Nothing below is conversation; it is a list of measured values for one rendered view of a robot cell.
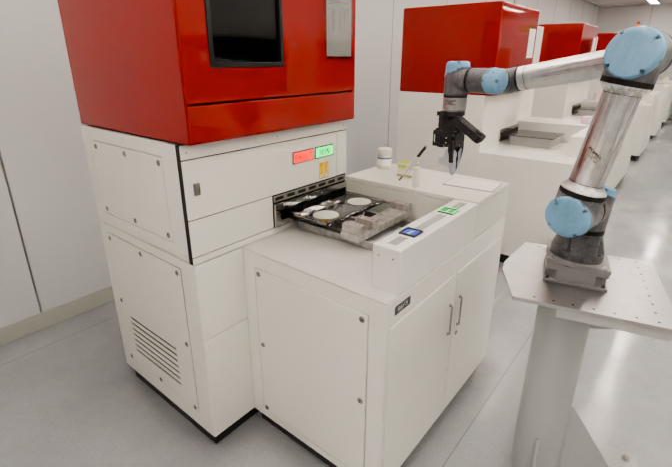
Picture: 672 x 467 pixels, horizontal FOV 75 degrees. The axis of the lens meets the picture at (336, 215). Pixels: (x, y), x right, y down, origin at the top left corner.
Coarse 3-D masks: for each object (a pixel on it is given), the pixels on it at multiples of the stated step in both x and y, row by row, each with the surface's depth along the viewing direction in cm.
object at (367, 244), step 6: (300, 222) 176; (306, 222) 174; (306, 228) 174; (312, 228) 172; (318, 228) 170; (324, 228) 168; (330, 228) 168; (324, 234) 169; (330, 234) 167; (336, 234) 165; (342, 240) 164; (348, 240) 162; (366, 240) 157; (360, 246) 159; (366, 246) 157; (372, 246) 155
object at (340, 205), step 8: (336, 192) 196; (344, 192) 196; (312, 200) 185; (320, 200) 185; (328, 200) 185; (336, 200) 185; (344, 200) 185; (376, 200) 185; (288, 208) 175; (296, 208) 176; (304, 208) 176; (312, 208) 176; (320, 208) 175; (328, 208) 175; (336, 208) 176; (344, 208) 176; (352, 208) 176; (360, 208) 175; (312, 216) 166
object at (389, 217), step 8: (392, 208) 182; (376, 216) 172; (384, 216) 172; (392, 216) 172; (400, 216) 174; (408, 216) 179; (384, 224) 166; (392, 224) 170; (344, 232) 157; (368, 232) 158; (376, 232) 162; (352, 240) 156; (360, 240) 155
